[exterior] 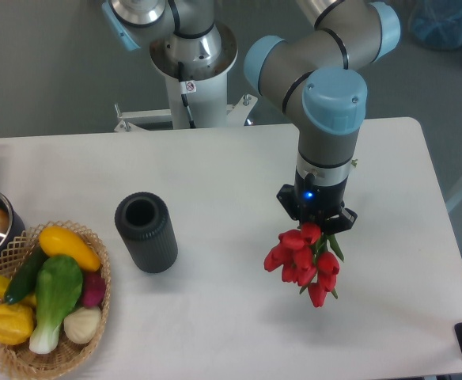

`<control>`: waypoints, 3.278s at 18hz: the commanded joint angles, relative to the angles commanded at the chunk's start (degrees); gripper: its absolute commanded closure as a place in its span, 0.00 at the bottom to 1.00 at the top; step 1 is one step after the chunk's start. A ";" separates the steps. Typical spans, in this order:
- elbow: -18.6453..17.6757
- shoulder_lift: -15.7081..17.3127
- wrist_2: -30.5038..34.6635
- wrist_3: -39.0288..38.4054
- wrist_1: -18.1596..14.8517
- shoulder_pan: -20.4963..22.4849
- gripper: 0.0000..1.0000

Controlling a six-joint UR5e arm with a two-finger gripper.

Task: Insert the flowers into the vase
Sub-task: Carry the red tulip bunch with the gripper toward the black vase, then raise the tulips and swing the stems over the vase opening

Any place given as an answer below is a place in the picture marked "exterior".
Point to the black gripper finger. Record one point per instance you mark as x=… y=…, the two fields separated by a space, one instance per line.
x=341 y=222
x=289 y=198

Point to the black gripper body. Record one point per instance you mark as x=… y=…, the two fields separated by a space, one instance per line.
x=321 y=197

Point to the red tulip bouquet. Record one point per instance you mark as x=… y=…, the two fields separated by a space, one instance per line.
x=309 y=258

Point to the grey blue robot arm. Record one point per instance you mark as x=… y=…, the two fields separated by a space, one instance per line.
x=314 y=82

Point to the dark grey ribbed vase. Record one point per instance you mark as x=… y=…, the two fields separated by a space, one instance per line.
x=144 y=224

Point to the purple red radish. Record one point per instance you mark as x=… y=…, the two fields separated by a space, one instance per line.
x=93 y=290

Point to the blue plastic bag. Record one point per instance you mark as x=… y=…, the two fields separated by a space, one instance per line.
x=437 y=24

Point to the yellow squash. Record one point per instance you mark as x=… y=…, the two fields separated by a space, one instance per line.
x=57 y=240

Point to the green bok choy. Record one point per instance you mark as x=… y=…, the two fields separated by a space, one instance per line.
x=58 y=287

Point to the white garlic bulb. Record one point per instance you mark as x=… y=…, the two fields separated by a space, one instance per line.
x=81 y=325

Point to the woven wicker basket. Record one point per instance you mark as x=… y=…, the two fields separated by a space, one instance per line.
x=17 y=362

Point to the dark green cucumber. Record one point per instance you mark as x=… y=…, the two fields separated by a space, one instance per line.
x=23 y=282

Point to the yellow bell pepper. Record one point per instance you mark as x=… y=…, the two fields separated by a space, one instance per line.
x=16 y=323

